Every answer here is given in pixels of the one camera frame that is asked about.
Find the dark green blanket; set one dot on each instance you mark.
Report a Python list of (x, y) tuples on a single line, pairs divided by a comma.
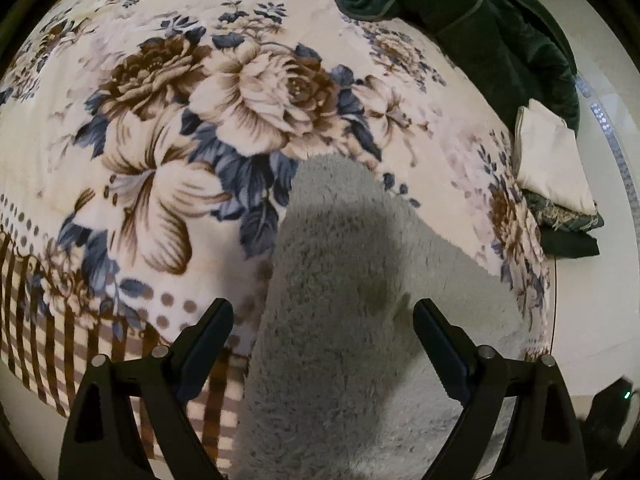
[(475, 25)]

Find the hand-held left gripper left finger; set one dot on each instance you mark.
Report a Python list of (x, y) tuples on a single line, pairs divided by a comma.
[(205, 355)]

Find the white bed headboard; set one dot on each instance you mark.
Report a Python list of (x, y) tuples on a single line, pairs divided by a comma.
[(600, 285)]

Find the green fringed cloth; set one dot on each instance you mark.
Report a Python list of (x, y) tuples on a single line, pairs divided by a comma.
[(560, 212)]

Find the white folded cloth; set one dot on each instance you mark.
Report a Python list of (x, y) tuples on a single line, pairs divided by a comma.
[(550, 160)]

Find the floral printed blanket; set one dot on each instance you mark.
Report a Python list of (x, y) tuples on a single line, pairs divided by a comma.
[(150, 110)]

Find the grey fluffy towel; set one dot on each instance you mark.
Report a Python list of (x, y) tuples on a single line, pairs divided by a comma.
[(340, 310)]

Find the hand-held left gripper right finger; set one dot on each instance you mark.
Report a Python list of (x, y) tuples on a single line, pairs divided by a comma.
[(442, 355)]

